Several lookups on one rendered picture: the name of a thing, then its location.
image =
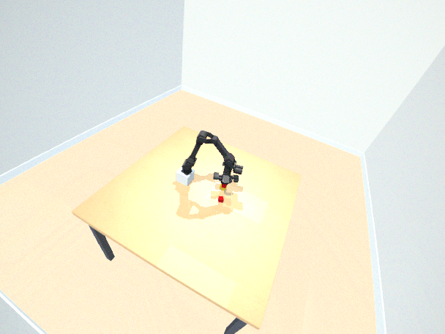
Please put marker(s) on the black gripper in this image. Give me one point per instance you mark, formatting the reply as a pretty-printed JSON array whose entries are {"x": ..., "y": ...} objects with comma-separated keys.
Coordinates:
[{"x": 235, "y": 178}]

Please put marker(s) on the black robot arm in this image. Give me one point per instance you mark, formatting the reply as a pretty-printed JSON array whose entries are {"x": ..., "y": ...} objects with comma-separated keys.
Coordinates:
[{"x": 230, "y": 162}]

